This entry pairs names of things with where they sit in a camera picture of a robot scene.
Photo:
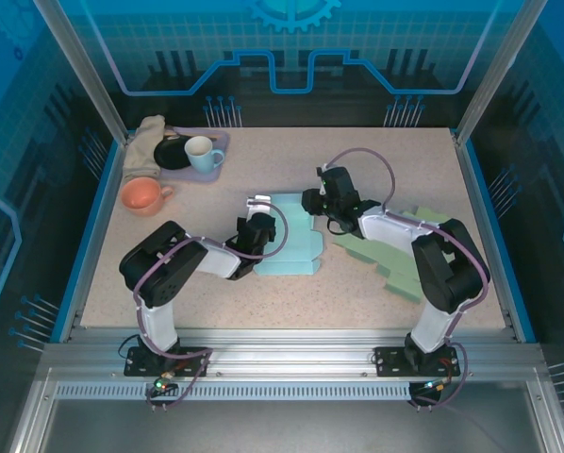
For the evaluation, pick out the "light blue paper box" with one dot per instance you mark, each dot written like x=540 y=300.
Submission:
x=301 y=245

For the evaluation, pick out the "light green paper box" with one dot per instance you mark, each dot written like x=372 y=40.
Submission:
x=400 y=283

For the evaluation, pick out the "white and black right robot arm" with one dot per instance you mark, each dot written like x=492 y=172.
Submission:
x=452 y=269

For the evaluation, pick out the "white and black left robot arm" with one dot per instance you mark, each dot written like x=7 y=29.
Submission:
x=164 y=269

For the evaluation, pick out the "purple plastic tray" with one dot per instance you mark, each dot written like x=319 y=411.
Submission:
x=204 y=177

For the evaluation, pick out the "light blue ceramic mug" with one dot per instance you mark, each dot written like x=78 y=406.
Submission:
x=202 y=158

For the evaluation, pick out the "black round plate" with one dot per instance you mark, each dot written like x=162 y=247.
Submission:
x=169 y=155

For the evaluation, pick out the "orange ceramic cup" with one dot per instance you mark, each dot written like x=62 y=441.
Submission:
x=140 y=194

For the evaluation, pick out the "wooden utensil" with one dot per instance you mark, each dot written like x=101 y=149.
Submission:
x=170 y=135

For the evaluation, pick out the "beige folded cloth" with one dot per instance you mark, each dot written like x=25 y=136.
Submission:
x=140 y=146

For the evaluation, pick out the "aluminium mounting rail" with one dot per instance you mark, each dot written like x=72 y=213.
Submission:
x=286 y=354

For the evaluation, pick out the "aluminium side rail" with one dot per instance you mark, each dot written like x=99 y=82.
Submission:
x=471 y=189
x=98 y=236

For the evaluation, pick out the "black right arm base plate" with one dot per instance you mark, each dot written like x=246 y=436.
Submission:
x=388 y=361

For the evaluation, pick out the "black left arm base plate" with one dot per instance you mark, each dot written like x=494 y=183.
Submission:
x=136 y=363

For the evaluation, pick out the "aluminium frame post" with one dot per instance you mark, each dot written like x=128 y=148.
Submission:
x=86 y=71
x=495 y=71

